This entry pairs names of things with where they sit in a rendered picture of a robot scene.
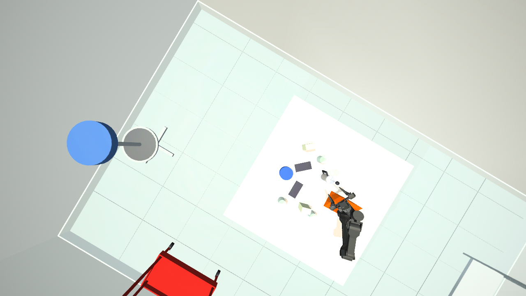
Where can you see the blue short cylinder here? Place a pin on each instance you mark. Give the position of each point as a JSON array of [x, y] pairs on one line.
[[286, 173]]

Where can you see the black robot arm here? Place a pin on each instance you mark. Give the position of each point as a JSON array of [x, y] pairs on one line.
[[351, 228]]

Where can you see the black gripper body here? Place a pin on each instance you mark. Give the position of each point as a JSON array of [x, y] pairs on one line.
[[350, 196]]

